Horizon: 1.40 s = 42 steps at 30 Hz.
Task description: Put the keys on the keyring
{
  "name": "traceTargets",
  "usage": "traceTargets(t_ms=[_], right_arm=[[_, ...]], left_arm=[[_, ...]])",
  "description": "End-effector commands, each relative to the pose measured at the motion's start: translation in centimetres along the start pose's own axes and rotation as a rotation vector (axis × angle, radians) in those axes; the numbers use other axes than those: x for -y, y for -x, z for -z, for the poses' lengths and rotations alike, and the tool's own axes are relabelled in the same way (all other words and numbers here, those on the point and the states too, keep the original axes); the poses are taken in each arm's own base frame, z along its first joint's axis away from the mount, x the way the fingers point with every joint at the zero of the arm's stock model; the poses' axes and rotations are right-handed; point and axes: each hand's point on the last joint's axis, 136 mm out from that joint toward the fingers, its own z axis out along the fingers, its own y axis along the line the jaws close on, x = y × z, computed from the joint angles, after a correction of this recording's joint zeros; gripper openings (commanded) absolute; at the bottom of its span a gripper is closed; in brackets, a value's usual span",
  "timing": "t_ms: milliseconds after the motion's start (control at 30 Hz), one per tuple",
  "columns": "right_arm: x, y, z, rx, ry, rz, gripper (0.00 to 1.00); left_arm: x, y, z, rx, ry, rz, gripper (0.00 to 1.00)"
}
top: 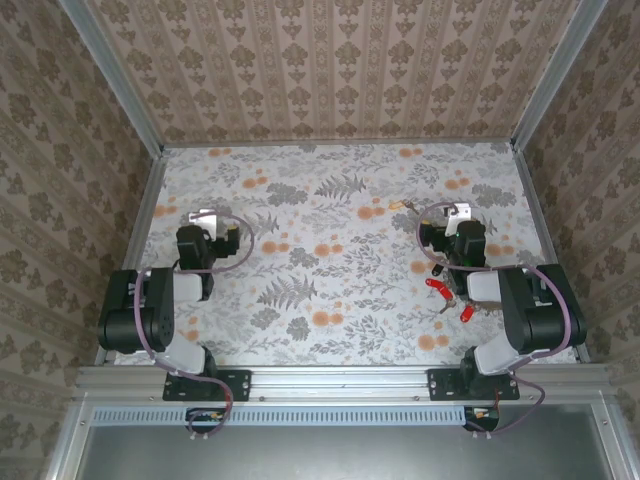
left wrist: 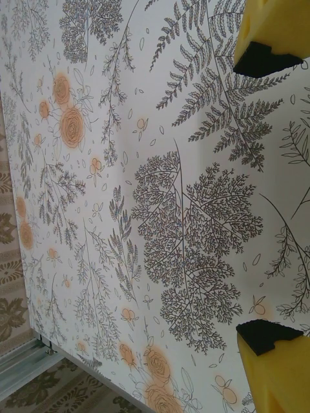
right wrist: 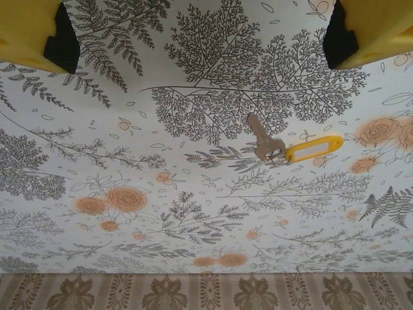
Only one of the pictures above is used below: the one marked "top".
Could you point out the key with black tag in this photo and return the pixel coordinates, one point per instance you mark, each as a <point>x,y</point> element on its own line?
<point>436,270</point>

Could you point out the key with red tag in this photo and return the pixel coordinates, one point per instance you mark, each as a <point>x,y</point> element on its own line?
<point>446,294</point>
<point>466,313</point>
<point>433,284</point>

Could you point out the key with yellow tag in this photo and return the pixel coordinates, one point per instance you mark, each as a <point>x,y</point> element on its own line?
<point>396,204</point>

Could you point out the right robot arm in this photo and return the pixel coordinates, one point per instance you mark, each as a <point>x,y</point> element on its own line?
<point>525,310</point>

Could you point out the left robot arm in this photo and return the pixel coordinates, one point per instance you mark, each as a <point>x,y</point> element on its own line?
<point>155,300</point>

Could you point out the floral patterned table cover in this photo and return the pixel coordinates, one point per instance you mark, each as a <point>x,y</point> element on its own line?
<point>320,200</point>

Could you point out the grey metal sheet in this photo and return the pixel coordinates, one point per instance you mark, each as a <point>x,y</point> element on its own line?
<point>340,455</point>

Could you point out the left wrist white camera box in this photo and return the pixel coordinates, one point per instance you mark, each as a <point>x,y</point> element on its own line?
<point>205,220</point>

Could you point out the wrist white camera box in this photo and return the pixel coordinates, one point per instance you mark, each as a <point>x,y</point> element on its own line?
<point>460,214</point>
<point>205,220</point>

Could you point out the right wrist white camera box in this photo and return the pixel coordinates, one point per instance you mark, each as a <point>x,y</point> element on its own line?
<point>460,214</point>

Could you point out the aluminium table side rail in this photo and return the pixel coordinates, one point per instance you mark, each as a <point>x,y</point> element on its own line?
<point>134,250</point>
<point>536,200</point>

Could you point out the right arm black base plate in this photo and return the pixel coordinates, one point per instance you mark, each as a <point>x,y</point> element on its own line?
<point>442,385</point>

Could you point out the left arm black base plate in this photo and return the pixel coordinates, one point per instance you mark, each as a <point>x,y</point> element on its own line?
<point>235,385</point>

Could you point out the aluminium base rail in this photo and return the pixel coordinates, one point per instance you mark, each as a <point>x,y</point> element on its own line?
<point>340,382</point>

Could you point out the aluminium upright frame post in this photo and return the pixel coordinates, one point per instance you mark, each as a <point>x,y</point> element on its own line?
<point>555,75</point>
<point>119,80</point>

